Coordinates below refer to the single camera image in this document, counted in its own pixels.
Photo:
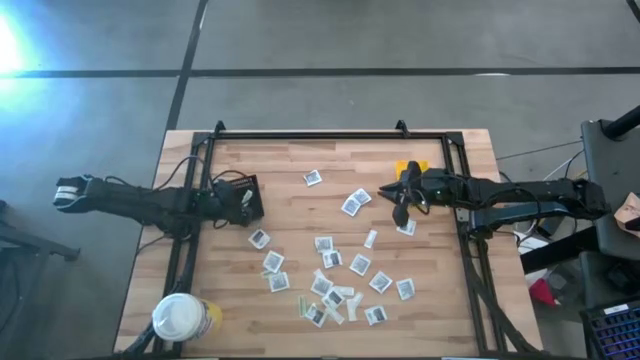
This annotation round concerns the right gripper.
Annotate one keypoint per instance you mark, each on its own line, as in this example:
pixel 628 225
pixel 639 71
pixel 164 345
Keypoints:
pixel 432 187

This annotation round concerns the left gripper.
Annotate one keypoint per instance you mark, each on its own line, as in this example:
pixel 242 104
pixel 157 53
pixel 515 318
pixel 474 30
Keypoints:
pixel 222 202

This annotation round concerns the white bandage strip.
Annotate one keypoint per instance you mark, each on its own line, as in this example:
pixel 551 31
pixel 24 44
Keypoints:
pixel 318 273
pixel 346 291
pixel 246 197
pixel 352 310
pixel 370 239
pixel 336 316

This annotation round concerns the white printed wipe packet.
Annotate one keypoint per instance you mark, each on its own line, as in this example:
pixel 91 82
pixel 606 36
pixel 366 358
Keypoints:
pixel 316 316
pixel 410 230
pixel 332 259
pixel 405 289
pixel 259 239
pixel 375 315
pixel 350 206
pixel 324 244
pixel 313 178
pixel 333 299
pixel 360 265
pixel 380 282
pixel 273 262
pixel 363 195
pixel 279 282
pixel 321 286

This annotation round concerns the green bandage strip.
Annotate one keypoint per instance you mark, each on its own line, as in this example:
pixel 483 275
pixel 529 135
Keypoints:
pixel 265 274
pixel 302 306

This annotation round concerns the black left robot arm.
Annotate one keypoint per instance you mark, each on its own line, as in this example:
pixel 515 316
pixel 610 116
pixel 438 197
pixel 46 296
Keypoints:
pixel 125 197

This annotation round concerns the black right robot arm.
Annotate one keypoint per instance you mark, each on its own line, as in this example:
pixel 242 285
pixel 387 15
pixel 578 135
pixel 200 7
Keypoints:
pixel 525 189

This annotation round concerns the yellow plastic basket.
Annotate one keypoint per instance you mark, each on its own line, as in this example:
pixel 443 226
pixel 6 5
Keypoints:
pixel 400 167

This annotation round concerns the black plastic basket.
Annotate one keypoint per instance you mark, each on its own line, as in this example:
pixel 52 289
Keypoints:
pixel 255 210

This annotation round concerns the yellow canister with white lid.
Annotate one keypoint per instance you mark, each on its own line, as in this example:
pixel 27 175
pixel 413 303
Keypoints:
pixel 180 317

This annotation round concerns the black side table leg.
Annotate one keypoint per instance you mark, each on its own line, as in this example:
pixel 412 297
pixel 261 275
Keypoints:
pixel 555 255

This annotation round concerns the red object on floor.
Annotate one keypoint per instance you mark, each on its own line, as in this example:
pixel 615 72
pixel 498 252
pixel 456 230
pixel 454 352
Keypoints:
pixel 542 295

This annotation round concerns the black floor stand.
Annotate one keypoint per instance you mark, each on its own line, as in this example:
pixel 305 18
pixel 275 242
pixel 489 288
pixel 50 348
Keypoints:
pixel 45 248

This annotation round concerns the dark grey side table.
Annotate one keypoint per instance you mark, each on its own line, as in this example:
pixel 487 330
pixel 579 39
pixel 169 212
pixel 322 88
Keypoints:
pixel 615 170

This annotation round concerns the brown paper bag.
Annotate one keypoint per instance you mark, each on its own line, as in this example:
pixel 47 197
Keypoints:
pixel 627 212

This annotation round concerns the black pole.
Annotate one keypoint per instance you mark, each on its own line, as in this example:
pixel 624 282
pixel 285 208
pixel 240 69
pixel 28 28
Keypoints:
pixel 622 125

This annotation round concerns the backlit black keyboard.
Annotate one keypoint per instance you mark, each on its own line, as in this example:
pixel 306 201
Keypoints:
pixel 617 332

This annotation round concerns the black metal table frame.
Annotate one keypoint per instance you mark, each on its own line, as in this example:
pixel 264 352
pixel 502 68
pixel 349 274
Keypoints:
pixel 325 135

